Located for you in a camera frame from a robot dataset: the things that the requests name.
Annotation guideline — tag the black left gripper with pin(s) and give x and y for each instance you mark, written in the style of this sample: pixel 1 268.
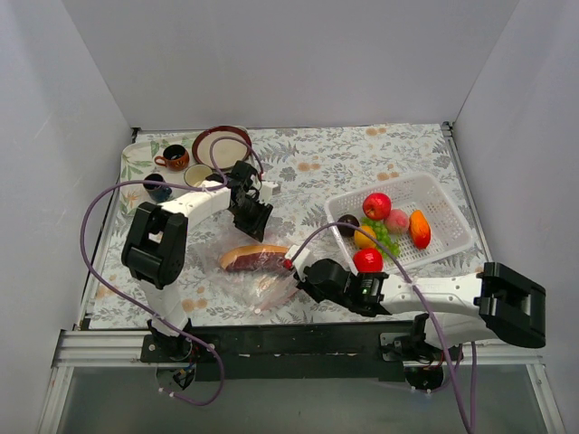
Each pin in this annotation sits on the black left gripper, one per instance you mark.
pixel 252 216

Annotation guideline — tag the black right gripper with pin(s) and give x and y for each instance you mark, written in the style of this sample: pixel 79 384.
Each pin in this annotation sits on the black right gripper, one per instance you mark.
pixel 306 277

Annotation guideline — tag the red fake tomato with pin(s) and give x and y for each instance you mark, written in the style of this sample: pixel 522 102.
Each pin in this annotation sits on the red fake tomato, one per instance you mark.
pixel 377 206
pixel 369 260

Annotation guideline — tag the dark purple fake eggplant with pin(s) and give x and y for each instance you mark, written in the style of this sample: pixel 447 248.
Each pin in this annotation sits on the dark purple fake eggplant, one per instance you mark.
pixel 347 225

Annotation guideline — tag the yellow fake bell pepper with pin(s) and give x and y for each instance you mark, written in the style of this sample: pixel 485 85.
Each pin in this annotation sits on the yellow fake bell pepper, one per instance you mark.
pixel 364 237

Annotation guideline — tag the clear zip top bag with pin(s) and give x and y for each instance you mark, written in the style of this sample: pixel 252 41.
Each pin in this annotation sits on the clear zip top bag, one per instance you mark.
pixel 256 291

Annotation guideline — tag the green fake grapes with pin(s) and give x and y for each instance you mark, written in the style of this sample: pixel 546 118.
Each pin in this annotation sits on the green fake grapes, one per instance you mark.
pixel 382 234

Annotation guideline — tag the pink fake peach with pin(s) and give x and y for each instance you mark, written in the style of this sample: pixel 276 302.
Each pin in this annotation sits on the pink fake peach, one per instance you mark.
pixel 397 222

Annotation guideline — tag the orange red fake mango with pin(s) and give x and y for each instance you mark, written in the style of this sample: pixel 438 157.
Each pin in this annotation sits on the orange red fake mango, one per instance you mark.
pixel 420 230

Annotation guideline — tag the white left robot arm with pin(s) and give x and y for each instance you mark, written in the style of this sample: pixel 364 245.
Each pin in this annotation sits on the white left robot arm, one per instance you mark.
pixel 154 251

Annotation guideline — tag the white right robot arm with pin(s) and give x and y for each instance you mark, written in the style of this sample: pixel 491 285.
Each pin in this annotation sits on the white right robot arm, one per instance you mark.
pixel 497 303

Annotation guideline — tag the red rimmed cream plate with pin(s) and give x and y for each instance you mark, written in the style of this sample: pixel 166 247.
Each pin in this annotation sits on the red rimmed cream plate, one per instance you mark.
pixel 220 147

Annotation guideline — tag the cream enamel mug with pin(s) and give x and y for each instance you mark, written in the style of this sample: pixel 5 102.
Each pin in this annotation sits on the cream enamel mug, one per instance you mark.
pixel 196 174

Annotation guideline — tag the dark blue small cup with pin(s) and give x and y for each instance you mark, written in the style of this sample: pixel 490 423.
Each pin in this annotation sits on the dark blue small cup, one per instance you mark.
pixel 157 193

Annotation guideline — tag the brown orange teacup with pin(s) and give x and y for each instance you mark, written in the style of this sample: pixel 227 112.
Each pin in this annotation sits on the brown orange teacup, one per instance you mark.
pixel 174 158

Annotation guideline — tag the floral patterned tablecloth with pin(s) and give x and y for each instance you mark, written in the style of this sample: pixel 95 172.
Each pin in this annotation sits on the floral patterned tablecloth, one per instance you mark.
pixel 311 165

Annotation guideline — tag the floral serving tray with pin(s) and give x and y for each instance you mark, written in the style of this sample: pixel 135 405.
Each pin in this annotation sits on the floral serving tray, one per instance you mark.
pixel 137 160

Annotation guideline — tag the white perforated plastic basket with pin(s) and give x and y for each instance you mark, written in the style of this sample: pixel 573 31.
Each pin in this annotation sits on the white perforated plastic basket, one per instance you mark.
pixel 421 191

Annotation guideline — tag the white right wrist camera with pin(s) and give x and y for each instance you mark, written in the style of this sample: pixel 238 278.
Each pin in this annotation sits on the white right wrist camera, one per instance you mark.
pixel 299 257

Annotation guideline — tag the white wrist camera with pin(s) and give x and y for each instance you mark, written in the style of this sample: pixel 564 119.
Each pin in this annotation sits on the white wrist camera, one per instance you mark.
pixel 299 257
pixel 268 189

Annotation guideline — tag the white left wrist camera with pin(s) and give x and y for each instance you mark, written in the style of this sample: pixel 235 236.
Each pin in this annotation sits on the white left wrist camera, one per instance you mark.
pixel 268 189

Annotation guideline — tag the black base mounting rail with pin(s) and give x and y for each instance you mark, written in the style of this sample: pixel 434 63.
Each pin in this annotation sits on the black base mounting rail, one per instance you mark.
pixel 378 350

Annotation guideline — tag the aluminium frame rail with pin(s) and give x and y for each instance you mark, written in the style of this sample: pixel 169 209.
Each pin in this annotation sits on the aluminium frame rail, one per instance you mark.
pixel 98 348

